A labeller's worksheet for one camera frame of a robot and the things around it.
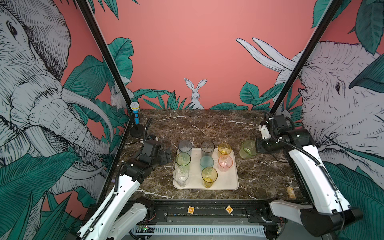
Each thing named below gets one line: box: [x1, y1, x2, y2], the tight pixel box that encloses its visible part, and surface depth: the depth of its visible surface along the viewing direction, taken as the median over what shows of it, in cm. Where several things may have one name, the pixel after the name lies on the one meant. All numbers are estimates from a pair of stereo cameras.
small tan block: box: [286, 186, 296, 199], surface depth 81 cm
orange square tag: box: [187, 206, 195, 215], surface depth 76 cm
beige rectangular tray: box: [175, 147, 239, 191], surface depth 88 cm
